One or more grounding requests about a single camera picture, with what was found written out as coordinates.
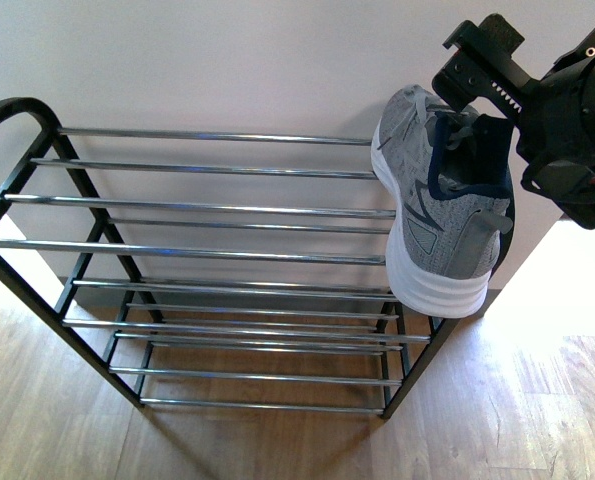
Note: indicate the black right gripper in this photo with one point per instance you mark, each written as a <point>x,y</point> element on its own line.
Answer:
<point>555,115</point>

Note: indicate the grey knit sneaker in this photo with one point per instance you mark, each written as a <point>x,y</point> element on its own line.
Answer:
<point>449,176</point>

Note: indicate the black metal shoe rack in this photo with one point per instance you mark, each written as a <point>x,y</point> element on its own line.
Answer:
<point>200,269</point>

